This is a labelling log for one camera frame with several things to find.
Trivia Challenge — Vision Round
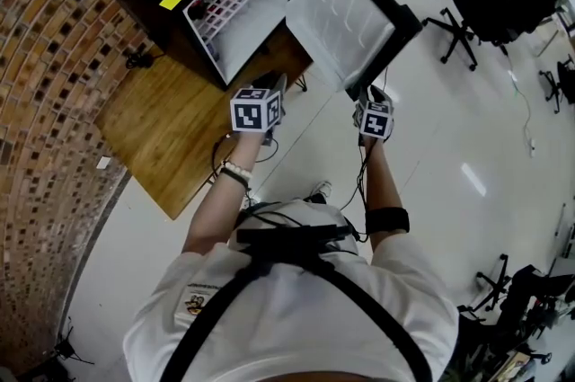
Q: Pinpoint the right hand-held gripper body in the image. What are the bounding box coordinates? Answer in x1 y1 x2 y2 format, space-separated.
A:
352 99 397 146

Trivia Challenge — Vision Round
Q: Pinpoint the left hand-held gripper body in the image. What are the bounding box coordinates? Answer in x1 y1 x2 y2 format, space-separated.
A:
230 87 289 148

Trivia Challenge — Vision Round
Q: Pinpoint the black fridge door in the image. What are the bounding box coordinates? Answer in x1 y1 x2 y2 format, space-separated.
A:
285 0 424 101

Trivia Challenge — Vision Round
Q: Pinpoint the person's right forearm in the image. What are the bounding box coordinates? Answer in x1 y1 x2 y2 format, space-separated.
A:
361 136 411 265

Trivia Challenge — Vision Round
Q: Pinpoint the person's left forearm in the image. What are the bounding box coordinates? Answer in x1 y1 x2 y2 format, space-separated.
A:
183 131 270 256

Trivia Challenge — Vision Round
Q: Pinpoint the black wrist band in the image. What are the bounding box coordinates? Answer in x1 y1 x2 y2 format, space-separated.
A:
217 167 251 191

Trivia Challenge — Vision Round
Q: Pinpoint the white shoe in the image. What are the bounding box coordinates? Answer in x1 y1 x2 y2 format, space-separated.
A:
308 180 334 205

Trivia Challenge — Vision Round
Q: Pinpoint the wooden table with metal legs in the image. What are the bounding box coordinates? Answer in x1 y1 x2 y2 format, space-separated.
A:
94 28 315 222

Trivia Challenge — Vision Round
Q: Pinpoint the dark soda bottle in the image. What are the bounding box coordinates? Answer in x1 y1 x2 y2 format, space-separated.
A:
187 0 208 21

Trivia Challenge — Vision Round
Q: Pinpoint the black chest harness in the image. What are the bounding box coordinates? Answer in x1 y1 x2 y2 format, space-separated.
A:
158 224 435 382

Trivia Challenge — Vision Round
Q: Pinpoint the black office chair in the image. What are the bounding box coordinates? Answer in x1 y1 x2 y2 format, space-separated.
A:
537 55 575 115
456 253 575 355
421 0 543 72

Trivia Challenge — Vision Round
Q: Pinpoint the white t-shirt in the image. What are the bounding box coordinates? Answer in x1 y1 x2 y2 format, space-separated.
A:
122 197 461 382

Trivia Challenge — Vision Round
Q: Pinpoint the black tripod stand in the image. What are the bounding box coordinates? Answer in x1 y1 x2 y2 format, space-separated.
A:
43 315 96 369

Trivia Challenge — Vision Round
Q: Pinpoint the white bead bracelet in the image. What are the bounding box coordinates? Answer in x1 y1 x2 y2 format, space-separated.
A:
222 159 254 181

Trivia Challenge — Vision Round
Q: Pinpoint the black coiled power cord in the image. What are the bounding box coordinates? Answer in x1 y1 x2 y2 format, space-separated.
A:
124 49 165 71

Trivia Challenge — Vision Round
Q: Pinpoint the thin green floor cable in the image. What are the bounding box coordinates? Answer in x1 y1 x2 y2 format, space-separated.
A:
506 64 538 159

